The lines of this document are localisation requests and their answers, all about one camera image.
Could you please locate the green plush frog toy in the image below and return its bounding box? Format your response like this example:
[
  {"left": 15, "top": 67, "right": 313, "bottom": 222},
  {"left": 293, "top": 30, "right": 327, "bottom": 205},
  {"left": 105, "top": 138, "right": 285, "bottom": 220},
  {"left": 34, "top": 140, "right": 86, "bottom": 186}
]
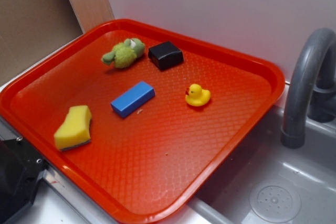
[{"left": 101, "top": 38, "right": 145, "bottom": 69}]

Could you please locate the yellow rubber duck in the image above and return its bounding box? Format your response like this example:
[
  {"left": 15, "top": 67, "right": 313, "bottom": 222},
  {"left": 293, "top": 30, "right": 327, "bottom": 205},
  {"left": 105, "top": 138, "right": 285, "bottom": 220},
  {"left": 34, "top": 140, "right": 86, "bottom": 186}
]
[{"left": 185, "top": 83, "right": 211, "bottom": 107}]

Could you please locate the red plastic tray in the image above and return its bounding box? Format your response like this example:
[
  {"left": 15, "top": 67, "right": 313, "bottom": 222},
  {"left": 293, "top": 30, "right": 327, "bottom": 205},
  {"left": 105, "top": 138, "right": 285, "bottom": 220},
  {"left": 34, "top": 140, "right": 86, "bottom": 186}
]
[{"left": 1, "top": 19, "right": 285, "bottom": 223}]

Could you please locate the black rectangular block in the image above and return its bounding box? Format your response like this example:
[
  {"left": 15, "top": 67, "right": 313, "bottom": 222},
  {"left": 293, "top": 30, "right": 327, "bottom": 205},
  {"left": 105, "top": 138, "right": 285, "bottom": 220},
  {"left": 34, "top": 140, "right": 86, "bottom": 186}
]
[{"left": 148, "top": 41, "right": 184, "bottom": 70}]

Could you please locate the grey toy sink basin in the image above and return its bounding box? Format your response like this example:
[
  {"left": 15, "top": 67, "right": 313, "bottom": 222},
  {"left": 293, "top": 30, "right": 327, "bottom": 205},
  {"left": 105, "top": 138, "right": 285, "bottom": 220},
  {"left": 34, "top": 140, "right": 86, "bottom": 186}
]
[{"left": 189, "top": 107, "right": 335, "bottom": 223}]

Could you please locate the yellow sponge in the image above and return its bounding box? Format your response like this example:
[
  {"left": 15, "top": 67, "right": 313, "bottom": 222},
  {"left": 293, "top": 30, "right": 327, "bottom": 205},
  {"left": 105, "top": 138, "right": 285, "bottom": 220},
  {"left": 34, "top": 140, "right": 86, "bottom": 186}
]
[{"left": 54, "top": 105, "right": 92, "bottom": 151}]

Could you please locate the grey toy faucet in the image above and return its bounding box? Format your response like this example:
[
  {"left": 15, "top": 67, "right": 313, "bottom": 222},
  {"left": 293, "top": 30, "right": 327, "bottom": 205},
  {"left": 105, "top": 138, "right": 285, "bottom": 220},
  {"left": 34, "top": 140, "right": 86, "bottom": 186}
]
[{"left": 281, "top": 28, "right": 335, "bottom": 149}]

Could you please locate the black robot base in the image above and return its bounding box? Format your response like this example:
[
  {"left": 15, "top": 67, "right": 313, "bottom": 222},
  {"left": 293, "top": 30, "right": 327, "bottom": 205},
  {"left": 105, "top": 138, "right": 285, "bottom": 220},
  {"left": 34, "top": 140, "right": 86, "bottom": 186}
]
[{"left": 1, "top": 136, "right": 46, "bottom": 223}]

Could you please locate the blue rectangular block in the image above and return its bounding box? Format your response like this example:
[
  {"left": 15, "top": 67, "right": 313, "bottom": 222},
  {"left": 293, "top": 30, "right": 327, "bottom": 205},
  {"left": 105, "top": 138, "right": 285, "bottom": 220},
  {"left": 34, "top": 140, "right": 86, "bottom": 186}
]
[{"left": 110, "top": 81, "right": 155, "bottom": 118}]

